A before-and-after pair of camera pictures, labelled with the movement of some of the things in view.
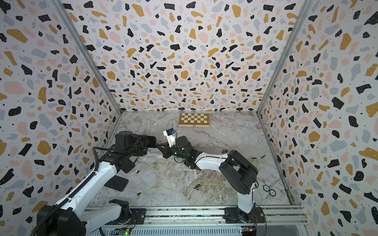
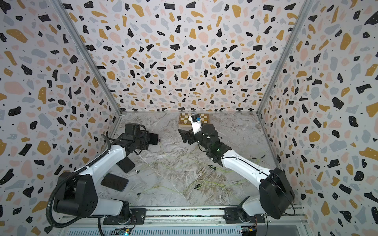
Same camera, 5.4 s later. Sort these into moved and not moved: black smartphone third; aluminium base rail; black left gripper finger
Moved: black left gripper finger
Not moved: aluminium base rail; black smartphone third
